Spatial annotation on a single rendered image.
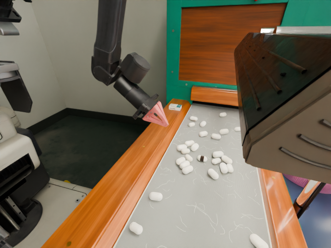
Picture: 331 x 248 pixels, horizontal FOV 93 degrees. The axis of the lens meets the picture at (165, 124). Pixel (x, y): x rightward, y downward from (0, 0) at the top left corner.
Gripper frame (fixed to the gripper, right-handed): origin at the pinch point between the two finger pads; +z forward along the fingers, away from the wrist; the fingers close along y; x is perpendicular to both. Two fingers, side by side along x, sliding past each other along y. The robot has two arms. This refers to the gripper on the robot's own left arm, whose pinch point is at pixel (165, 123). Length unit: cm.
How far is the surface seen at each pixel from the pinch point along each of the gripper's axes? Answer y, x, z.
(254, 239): -20.7, -9.3, 26.6
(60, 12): 116, 72, -154
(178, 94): 45.3, 10.6, -2.2
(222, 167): -2.8, -5.0, 21.3
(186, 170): -7.6, 1.6, 13.6
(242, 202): -11.7, -7.1, 26.7
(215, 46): 47, -21, -6
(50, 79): 103, 151, -134
